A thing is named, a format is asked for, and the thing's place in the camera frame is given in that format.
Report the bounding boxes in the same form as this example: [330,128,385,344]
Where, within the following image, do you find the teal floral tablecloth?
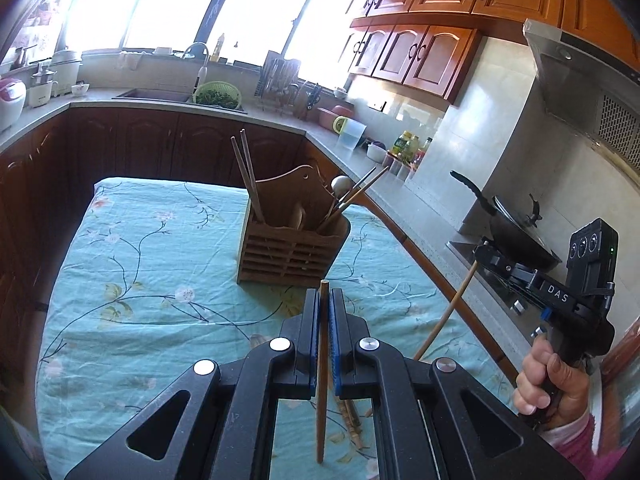
[37,176,519,480]

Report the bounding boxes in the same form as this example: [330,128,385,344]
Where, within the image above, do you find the wooden upper cabinets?
[345,0,640,107]

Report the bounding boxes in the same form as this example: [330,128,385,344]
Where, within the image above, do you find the light wooden chopstick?
[320,166,378,226]
[331,166,390,221]

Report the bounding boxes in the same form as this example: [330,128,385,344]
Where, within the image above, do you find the patterned wooden chopstick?
[338,398,365,450]

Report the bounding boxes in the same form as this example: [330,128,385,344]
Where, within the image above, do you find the steel range hood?
[522,18,640,172]

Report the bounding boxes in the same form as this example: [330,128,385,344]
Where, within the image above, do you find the large white cooker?
[49,48,84,97]

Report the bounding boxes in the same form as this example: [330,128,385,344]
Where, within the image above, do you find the person's right forearm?
[542,400,640,480]

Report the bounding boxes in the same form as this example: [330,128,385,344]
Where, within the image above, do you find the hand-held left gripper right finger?
[327,287,584,480]

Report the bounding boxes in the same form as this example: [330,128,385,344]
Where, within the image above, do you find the black wok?
[449,169,564,274]

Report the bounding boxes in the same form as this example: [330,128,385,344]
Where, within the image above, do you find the gas stove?
[446,239,542,317]

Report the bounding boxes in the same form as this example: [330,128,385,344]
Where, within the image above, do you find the person's right hand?
[514,332,593,429]

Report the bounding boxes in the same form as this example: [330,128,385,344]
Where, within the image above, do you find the small white electric pot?
[25,64,56,109]

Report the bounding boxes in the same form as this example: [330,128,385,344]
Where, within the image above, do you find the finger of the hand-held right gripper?
[495,267,542,293]
[473,240,538,276]

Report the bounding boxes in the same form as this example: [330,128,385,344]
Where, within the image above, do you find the clear measuring cup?
[337,119,368,152]

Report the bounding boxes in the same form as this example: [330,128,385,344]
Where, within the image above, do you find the wooden base cabinets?
[0,107,521,387]

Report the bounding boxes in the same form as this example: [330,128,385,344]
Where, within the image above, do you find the kitchen sink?
[112,87,249,114]

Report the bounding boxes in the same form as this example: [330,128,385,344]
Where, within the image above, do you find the pink container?
[317,104,356,131]

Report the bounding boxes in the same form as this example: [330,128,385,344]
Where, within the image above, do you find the wooden utensil holder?
[236,164,351,287]

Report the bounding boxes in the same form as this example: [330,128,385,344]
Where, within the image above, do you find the brown wooden chopstick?
[413,259,480,361]
[315,279,332,464]

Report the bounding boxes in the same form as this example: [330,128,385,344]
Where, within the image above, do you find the grey countertop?
[0,86,518,311]

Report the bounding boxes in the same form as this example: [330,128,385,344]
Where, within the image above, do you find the group of condiment bottles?
[392,130,434,166]

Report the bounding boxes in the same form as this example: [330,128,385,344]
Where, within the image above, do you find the knife rack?
[254,49,304,111]

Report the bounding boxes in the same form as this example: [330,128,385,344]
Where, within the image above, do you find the dark wooden chopstick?
[240,129,267,223]
[230,135,263,225]

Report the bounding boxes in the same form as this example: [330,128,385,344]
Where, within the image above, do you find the wok lid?
[492,193,544,249]

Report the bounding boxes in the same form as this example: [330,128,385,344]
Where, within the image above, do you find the white pink rice cooker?
[0,77,27,134]

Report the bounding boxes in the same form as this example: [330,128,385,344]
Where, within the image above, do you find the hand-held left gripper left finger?
[65,287,321,480]

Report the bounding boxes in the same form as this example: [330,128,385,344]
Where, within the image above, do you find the green colander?
[192,80,242,110]

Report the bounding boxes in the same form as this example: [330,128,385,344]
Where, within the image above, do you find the small dark pot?
[9,44,39,69]

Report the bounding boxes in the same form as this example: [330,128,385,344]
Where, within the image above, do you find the kitchen window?
[64,0,362,69]

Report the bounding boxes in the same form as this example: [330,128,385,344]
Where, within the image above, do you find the curved sink faucet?
[182,42,211,94]

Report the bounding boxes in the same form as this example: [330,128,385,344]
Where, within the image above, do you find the tropical fruit wall poster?
[14,0,67,57]

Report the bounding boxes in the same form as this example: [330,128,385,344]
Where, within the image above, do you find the row of spice jars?
[382,152,414,181]

